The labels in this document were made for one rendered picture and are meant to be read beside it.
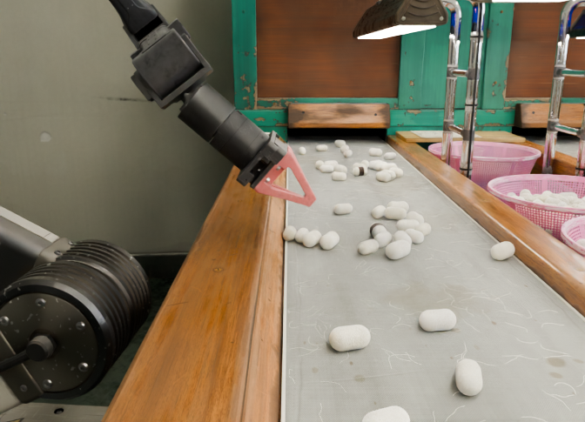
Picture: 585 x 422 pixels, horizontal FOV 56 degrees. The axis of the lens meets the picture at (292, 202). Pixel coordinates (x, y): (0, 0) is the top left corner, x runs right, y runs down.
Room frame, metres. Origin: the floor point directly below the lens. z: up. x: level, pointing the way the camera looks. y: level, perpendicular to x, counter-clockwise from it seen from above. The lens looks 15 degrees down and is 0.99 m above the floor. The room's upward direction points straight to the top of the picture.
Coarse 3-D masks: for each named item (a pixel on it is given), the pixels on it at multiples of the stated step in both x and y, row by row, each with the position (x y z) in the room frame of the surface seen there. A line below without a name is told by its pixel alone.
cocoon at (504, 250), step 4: (496, 244) 0.67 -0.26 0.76; (500, 244) 0.66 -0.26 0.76; (504, 244) 0.67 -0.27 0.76; (508, 244) 0.67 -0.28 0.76; (512, 244) 0.67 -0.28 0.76; (492, 248) 0.67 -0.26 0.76; (496, 248) 0.66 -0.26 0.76; (500, 248) 0.66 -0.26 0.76; (504, 248) 0.66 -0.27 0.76; (508, 248) 0.66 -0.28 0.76; (512, 248) 0.67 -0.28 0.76; (492, 252) 0.66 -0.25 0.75; (496, 252) 0.66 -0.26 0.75; (500, 252) 0.66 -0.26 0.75; (504, 252) 0.66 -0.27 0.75; (508, 252) 0.66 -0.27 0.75; (512, 252) 0.67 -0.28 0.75; (492, 256) 0.66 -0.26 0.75; (496, 256) 0.66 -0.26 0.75; (500, 256) 0.66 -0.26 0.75; (504, 256) 0.66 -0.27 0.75; (508, 256) 0.66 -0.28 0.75
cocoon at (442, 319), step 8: (424, 312) 0.48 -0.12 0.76; (432, 312) 0.48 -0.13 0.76; (440, 312) 0.48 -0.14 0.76; (448, 312) 0.48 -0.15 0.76; (424, 320) 0.47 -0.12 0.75; (432, 320) 0.47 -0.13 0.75; (440, 320) 0.47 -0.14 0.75; (448, 320) 0.47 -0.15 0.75; (424, 328) 0.47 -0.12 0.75; (432, 328) 0.47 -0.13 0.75; (440, 328) 0.47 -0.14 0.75; (448, 328) 0.47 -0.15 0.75
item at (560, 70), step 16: (576, 0) 1.26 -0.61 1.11; (560, 16) 1.27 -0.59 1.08; (560, 32) 1.27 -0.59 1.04; (560, 48) 1.26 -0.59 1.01; (560, 64) 1.26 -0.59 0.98; (560, 80) 1.26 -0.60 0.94; (560, 96) 1.26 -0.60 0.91; (560, 128) 1.22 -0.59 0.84; (576, 128) 1.17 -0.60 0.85; (544, 160) 1.27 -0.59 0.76; (576, 176) 1.12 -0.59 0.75; (576, 192) 1.11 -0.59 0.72
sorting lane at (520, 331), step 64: (320, 192) 1.03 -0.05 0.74; (384, 192) 1.03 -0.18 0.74; (320, 256) 0.68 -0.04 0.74; (384, 256) 0.68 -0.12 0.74; (448, 256) 0.68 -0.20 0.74; (512, 256) 0.68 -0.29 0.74; (320, 320) 0.50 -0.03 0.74; (384, 320) 0.50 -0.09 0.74; (512, 320) 0.50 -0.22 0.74; (576, 320) 0.50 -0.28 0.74; (320, 384) 0.39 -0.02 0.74; (384, 384) 0.39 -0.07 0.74; (448, 384) 0.39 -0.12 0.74; (512, 384) 0.39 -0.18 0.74; (576, 384) 0.39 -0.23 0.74
